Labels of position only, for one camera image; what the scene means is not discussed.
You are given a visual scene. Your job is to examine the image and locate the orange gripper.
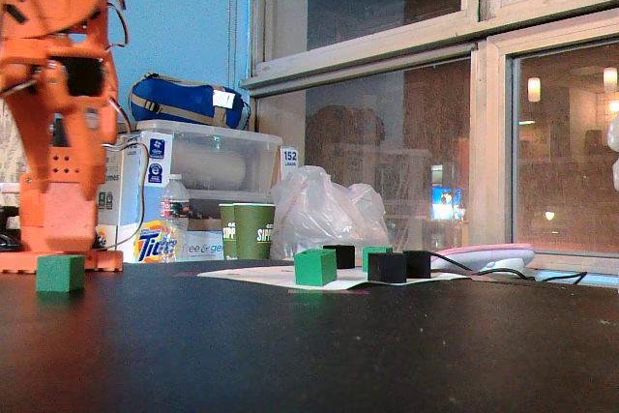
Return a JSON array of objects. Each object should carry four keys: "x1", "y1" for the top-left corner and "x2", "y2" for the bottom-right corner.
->
[{"x1": 0, "y1": 39, "x2": 120, "y2": 254}]

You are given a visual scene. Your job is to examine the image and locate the green cube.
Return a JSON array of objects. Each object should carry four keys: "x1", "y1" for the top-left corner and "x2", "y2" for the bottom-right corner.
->
[
  {"x1": 362, "y1": 245, "x2": 395, "y2": 273},
  {"x1": 35, "y1": 253, "x2": 87, "y2": 294},
  {"x1": 293, "y1": 248, "x2": 339, "y2": 287}
]

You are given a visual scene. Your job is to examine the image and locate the white paper grid sheet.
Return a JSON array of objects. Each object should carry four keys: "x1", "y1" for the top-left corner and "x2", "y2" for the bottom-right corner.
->
[{"x1": 196, "y1": 261, "x2": 469, "y2": 293}]

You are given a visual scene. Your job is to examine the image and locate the black cube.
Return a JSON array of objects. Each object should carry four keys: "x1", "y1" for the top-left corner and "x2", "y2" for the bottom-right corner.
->
[
  {"x1": 322, "y1": 244, "x2": 357, "y2": 270},
  {"x1": 367, "y1": 251, "x2": 409, "y2": 284},
  {"x1": 402, "y1": 250, "x2": 432, "y2": 280}
]

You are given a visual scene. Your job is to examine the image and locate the white Tide detergent box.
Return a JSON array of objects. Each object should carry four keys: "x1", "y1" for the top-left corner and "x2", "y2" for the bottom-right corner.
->
[{"x1": 95, "y1": 130, "x2": 226, "y2": 264}]

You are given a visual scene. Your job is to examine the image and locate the clear plastic water bottle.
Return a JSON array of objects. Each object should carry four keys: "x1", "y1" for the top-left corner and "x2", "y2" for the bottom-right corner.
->
[{"x1": 160, "y1": 173, "x2": 192, "y2": 263}]

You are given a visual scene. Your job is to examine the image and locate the clear plastic storage bin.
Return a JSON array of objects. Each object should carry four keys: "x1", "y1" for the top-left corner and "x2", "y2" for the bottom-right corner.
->
[{"x1": 136, "y1": 118, "x2": 284, "y2": 233}]

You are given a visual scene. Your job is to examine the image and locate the green paper cup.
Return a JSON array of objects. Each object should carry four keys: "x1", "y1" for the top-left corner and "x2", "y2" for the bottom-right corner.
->
[
  {"x1": 218, "y1": 202, "x2": 239, "y2": 261},
  {"x1": 232, "y1": 202, "x2": 277, "y2": 261}
]

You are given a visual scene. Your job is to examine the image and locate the blue sleeping bag roll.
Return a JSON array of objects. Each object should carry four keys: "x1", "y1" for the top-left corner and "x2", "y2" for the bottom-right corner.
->
[{"x1": 128, "y1": 71, "x2": 252, "y2": 132}]

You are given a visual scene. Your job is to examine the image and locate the white 152 loads label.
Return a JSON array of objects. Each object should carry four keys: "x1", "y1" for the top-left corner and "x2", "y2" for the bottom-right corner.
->
[{"x1": 279, "y1": 145, "x2": 301, "y2": 181}]

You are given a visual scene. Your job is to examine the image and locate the translucent white plastic bag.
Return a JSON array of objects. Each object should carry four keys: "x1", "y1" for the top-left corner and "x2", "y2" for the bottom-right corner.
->
[{"x1": 269, "y1": 164, "x2": 393, "y2": 261}]

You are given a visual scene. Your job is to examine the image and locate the red tape piece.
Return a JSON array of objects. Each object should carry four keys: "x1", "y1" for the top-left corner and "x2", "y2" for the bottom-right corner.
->
[{"x1": 287, "y1": 286, "x2": 371, "y2": 295}]

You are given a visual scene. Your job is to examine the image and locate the pink white flat device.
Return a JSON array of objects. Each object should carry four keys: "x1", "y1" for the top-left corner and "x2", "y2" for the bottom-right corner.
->
[{"x1": 429, "y1": 242, "x2": 537, "y2": 274}]

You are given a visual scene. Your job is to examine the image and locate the white plastic object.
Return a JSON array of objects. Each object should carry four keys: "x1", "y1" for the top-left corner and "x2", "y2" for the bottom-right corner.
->
[{"x1": 605, "y1": 111, "x2": 619, "y2": 192}]

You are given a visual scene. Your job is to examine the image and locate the thin looped arm cable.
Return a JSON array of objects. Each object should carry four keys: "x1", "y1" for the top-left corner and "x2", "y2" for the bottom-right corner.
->
[{"x1": 100, "y1": 98, "x2": 152, "y2": 251}]

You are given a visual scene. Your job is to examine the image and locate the white red servo wires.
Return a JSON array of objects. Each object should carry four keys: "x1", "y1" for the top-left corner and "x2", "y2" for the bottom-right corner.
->
[{"x1": 99, "y1": 0, "x2": 140, "y2": 51}]

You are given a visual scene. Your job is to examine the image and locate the window blind cord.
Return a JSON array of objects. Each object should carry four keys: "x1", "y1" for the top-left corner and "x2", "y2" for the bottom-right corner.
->
[{"x1": 226, "y1": 0, "x2": 242, "y2": 91}]

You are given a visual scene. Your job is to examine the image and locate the white window frame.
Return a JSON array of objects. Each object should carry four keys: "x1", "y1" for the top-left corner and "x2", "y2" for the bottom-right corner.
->
[{"x1": 240, "y1": 0, "x2": 619, "y2": 275}]

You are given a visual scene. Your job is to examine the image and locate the black cable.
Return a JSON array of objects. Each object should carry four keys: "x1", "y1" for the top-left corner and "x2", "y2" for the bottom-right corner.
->
[{"x1": 433, "y1": 253, "x2": 589, "y2": 285}]

